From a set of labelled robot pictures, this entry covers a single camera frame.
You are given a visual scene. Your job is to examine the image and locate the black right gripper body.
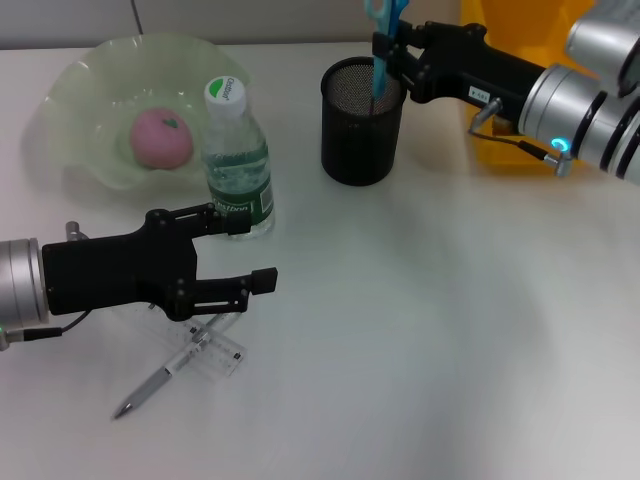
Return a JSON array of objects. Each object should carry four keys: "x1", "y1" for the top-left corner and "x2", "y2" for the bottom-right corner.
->
[{"x1": 409, "y1": 22, "x2": 546, "y2": 126}]

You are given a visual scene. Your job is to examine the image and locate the clear water bottle green label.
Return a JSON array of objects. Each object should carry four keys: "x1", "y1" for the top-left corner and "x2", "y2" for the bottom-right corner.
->
[{"x1": 201, "y1": 75, "x2": 277, "y2": 240}]

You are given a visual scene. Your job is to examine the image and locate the transparent plastic ruler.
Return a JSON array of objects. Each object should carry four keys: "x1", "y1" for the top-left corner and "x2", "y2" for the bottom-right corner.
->
[{"x1": 149, "y1": 304, "x2": 247, "y2": 381}]

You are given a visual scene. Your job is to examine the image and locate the blue scissors with cap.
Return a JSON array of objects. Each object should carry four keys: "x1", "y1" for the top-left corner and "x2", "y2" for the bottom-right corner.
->
[{"x1": 363, "y1": 0, "x2": 409, "y2": 101}]

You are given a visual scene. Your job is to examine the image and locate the black mesh pen holder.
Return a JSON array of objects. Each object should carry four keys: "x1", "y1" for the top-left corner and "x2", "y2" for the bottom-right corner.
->
[{"x1": 320, "y1": 56, "x2": 405, "y2": 187}]

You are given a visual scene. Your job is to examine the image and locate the yellow plastic bin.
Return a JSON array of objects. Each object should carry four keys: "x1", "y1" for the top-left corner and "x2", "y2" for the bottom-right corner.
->
[{"x1": 457, "y1": 0, "x2": 616, "y2": 175}]

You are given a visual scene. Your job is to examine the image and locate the pink toy peach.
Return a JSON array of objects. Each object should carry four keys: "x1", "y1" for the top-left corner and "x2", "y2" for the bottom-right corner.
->
[{"x1": 130, "y1": 106, "x2": 195, "y2": 171}]

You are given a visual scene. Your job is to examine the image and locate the left gripper cable with plugs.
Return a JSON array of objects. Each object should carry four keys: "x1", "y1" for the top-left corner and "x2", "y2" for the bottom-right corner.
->
[{"x1": 0, "y1": 221, "x2": 92, "y2": 351}]

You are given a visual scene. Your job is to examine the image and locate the silver ballpoint pen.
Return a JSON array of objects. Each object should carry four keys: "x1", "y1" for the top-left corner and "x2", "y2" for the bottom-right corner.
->
[{"x1": 112, "y1": 312, "x2": 239, "y2": 420}]

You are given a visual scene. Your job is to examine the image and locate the pale green wavy glass plate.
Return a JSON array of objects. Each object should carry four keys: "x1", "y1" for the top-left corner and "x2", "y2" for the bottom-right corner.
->
[{"x1": 22, "y1": 32, "x2": 253, "y2": 194}]

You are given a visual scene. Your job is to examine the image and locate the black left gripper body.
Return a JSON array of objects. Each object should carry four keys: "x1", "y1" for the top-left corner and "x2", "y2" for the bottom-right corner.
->
[{"x1": 42, "y1": 209, "x2": 200, "y2": 322}]

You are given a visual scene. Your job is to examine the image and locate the right gripper cable with plugs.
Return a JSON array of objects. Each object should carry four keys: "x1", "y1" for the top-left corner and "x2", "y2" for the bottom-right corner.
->
[{"x1": 467, "y1": 97, "x2": 576, "y2": 177}]

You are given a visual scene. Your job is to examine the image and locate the gripper cable with plugs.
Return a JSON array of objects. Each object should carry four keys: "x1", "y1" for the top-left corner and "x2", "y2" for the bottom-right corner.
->
[
  {"x1": 467, "y1": 97, "x2": 576, "y2": 177},
  {"x1": 0, "y1": 221, "x2": 92, "y2": 351}
]

